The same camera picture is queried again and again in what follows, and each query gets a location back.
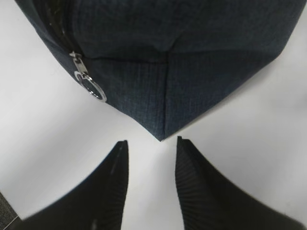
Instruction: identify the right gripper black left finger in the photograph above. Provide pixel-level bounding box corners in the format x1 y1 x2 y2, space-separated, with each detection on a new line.
14 140 129 230

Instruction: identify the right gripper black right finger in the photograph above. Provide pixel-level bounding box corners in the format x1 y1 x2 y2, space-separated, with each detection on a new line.
175 137 306 230

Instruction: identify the dark blue lunch bag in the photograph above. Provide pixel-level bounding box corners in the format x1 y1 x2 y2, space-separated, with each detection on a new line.
17 0 306 140

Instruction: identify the metal zipper pull ring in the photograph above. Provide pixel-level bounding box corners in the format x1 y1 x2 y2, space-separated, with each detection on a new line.
69 51 107 103

